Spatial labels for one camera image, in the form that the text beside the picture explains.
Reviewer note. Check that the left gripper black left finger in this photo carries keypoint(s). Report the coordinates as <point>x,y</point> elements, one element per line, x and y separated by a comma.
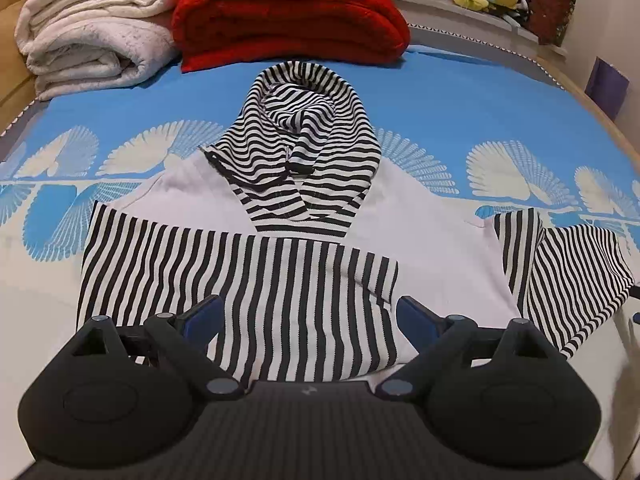
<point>161,359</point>

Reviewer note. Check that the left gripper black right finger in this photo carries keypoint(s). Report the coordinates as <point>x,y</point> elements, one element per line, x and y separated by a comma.
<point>445,342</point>

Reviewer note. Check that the black white striped hoodie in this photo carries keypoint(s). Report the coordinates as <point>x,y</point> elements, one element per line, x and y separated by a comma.
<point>325,257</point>

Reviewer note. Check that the blue white patterned bedspread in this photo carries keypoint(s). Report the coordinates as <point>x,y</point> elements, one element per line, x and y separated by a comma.
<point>487,131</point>

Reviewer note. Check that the purple box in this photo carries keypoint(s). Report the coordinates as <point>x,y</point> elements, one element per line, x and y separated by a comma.
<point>607,87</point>

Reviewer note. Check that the white folded blanket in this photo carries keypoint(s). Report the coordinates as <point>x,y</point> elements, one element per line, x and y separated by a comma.
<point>73,46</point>

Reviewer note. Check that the red folded blanket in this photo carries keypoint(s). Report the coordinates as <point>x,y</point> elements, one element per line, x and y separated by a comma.
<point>214,33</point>

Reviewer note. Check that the dark red plush cushion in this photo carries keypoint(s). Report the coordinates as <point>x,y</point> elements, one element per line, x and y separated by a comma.
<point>548,20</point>

